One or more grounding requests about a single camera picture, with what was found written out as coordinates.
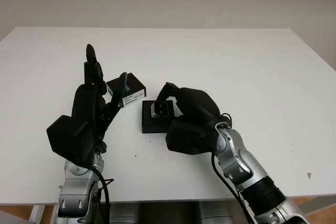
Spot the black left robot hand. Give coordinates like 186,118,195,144
70,43,129,154

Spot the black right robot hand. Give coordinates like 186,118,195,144
156,82,221,129

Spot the small silver cube camera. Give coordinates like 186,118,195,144
151,101,171,119

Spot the black printed box lid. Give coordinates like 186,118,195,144
106,71,146,108

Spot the grey robot lower body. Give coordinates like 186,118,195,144
109,201,237,224

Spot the white table leg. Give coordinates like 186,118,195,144
28,204,45,222

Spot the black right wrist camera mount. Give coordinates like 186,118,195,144
165,119,218,156

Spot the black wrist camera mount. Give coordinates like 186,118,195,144
165,119,218,156
46,115,95,163

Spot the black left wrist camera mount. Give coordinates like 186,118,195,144
46,115,95,163

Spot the black camera box base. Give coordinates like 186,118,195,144
141,100,175,134

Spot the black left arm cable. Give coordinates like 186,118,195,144
89,165,115,224

